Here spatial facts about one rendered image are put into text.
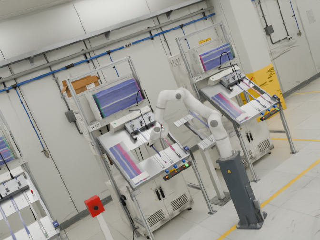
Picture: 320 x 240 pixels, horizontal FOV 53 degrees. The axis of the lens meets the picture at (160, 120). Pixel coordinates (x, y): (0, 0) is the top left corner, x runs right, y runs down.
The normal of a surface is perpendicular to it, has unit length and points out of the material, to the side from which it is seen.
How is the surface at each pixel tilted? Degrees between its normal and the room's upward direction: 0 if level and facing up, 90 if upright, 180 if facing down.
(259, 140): 90
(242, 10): 90
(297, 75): 90
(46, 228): 47
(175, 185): 90
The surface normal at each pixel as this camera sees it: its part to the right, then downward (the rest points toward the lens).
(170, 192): 0.47, -0.02
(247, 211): -0.51, 0.36
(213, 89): 0.07, -0.66
